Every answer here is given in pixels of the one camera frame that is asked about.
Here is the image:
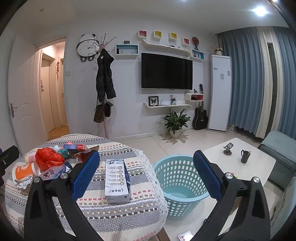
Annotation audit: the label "red blue small box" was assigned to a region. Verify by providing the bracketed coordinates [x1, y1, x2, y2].
[63, 144, 88, 152]

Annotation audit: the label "small phone stand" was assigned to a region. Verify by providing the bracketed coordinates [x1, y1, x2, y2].
[223, 143, 234, 156]

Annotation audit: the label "teal sofa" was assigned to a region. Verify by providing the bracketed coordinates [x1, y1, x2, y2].
[258, 130, 295, 189]

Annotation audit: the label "white wall shelf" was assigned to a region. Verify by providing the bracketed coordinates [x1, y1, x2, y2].
[142, 39, 192, 57]
[142, 102, 192, 115]

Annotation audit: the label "black acoustic guitar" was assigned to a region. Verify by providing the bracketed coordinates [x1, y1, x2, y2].
[192, 83, 209, 130]

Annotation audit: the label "striped woven tablecloth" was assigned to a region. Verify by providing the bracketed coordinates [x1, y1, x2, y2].
[4, 133, 169, 241]

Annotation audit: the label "black mug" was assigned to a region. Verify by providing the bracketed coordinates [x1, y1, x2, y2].
[241, 150, 251, 164]

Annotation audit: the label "lower white wall shelf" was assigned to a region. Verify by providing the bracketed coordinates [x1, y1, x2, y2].
[142, 102, 192, 115]

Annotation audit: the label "butterfly picture frame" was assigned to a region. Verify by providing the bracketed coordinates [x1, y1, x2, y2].
[148, 96, 159, 106]

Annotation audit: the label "black hanging jacket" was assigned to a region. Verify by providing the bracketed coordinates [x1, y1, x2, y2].
[96, 49, 116, 102]

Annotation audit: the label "upper white wall shelf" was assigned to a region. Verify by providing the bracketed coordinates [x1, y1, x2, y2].
[142, 39, 192, 57]

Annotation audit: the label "orange white paper cup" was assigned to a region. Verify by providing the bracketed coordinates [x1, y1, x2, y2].
[12, 162, 41, 181]

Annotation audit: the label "green potted plant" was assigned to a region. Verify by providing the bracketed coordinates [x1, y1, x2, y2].
[160, 108, 191, 138]

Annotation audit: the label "red plastic bag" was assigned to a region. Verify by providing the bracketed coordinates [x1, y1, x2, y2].
[35, 147, 65, 172]

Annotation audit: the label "black flat television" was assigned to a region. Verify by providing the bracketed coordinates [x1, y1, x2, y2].
[141, 53, 193, 90]

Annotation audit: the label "brown hanging bag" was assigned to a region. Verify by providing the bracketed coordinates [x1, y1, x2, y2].
[93, 104, 104, 123]

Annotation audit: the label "white open door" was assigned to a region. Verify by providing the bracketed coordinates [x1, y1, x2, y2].
[8, 35, 47, 154]

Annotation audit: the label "panda wall clock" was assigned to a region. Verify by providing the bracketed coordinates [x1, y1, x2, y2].
[76, 34, 100, 62]

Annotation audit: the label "white blue toothpaste box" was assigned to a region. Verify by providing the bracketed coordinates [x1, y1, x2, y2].
[104, 159, 131, 204]

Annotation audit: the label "teal box wall shelf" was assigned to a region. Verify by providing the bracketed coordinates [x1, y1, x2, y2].
[115, 44, 139, 55]

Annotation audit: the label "orange snack wrapper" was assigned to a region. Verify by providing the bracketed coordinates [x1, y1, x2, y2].
[73, 145, 99, 162]

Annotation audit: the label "light blue laundry basket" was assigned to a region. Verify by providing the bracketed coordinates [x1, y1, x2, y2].
[154, 155, 209, 219]

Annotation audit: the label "pink coat rack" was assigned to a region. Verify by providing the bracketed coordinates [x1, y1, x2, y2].
[96, 33, 116, 138]

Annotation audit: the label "white standing air conditioner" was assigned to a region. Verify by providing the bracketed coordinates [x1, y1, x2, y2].
[208, 55, 232, 132]

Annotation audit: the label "blue white curtains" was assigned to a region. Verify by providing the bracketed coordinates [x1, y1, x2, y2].
[217, 27, 295, 138]

